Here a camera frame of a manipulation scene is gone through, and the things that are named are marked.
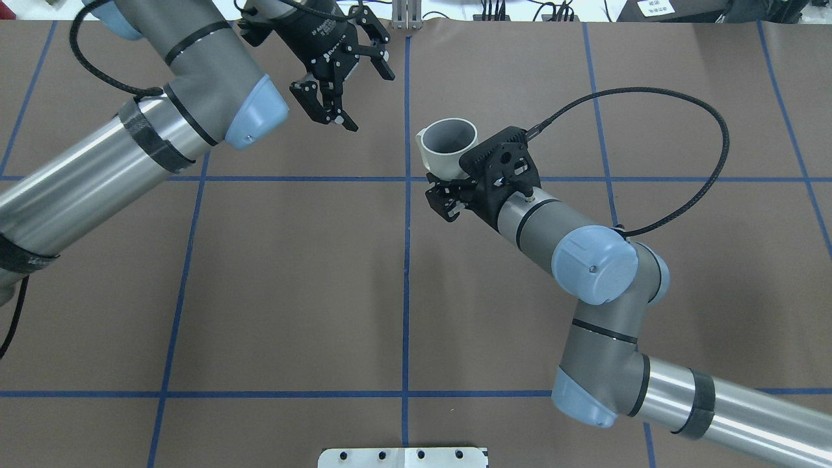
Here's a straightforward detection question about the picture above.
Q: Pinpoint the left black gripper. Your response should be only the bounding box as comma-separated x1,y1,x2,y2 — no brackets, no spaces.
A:
238,1,396,131

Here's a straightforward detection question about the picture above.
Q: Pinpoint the white mug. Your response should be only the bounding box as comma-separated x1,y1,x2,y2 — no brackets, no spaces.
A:
415,118,479,181

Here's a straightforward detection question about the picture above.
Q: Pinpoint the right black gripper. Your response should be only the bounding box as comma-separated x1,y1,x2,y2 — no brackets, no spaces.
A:
426,127,540,225

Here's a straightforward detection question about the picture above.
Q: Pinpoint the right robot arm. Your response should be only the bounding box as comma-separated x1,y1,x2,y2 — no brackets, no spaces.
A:
415,118,831,467

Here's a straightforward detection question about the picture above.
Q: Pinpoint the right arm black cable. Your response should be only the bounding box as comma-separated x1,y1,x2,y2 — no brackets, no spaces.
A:
523,87,730,238

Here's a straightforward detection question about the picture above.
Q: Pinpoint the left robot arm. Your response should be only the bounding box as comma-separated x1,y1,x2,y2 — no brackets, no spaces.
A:
1,1,395,304

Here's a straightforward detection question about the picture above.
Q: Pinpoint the metal mounting plate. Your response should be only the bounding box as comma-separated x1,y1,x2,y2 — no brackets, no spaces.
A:
317,447,490,467

